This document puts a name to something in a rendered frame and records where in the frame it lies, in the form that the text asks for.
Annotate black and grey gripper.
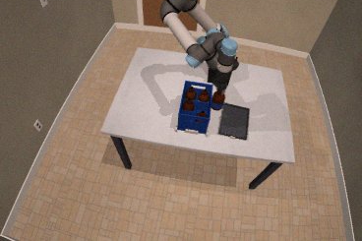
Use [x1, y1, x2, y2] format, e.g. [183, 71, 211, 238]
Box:
[212, 57, 239, 95]

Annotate blue divided crate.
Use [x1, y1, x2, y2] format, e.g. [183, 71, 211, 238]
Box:
[177, 84, 212, 134]

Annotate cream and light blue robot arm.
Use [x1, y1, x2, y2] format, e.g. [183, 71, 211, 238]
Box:
[160, 0, 238, 70]

